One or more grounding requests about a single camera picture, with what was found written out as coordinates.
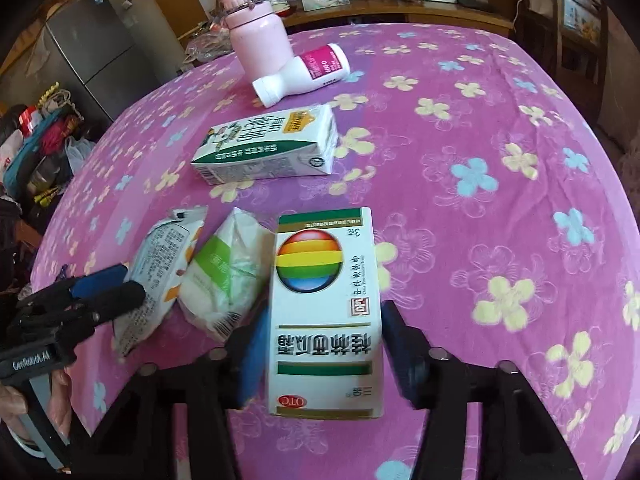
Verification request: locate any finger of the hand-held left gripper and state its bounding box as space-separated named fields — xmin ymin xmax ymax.
xmin=7 ymin=281 xmax=147 ymax=346
xmin=22 ymin=264 xmax=130 ymax=308

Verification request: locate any wooden cabinet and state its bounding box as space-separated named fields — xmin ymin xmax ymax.
xmin=280 ymin=0 xmax=516 ymax=36

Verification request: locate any green white milk carton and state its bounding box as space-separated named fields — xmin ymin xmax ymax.
xmin=191 ymin=104 xmax=340 ymax=187

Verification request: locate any green white tissue pack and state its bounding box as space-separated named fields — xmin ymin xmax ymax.
xmin=178 ymin=207 xmax=277 ymax=343

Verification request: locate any pile of colourful bags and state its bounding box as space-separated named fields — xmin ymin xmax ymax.
xmin=0 ymin=90 xmax=83 ymax=201

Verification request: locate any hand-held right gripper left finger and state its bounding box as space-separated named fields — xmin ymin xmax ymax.
xmin=90 ymin=305 xmax=273 ymax=480

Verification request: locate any person's left hand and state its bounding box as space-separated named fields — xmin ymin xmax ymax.
xmin=0 ymin=367 xmax=77 ymax=456

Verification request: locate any white plastic bag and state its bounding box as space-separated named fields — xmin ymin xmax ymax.
xmin=65 ymin=136 xmax=96 ymax=173

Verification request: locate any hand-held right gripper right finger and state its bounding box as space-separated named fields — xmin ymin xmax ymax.
xmin=381 ymin=300 xmax=601 ymax=480

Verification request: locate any white printed snack packet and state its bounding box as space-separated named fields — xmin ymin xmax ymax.
xmin=112 ymin=205 xmax=210 ymax=361

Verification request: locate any white pill bottle magenta label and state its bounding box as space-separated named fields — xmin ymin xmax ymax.
xmin=251 ymin=43 xmax=351 ymax=108

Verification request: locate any grey refrigerator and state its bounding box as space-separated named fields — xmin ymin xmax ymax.
xmin=37 ymin=0 xmax=138 ymax=121

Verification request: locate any rainbow print medicine box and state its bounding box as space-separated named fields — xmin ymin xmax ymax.
xmin=265 ymin=206 xmax=386 ymax=420

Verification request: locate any wooden chair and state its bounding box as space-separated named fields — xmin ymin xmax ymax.
xmin=520 ymin=0 xmax=608 ymax=126

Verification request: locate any clear plastic bag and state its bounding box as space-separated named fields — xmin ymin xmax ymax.
xmin=182 ymin=30 xmax=236 ymax=63

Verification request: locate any pink water bottle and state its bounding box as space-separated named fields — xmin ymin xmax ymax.
xmin=220 ymin=0 xmax=291 ymax=77

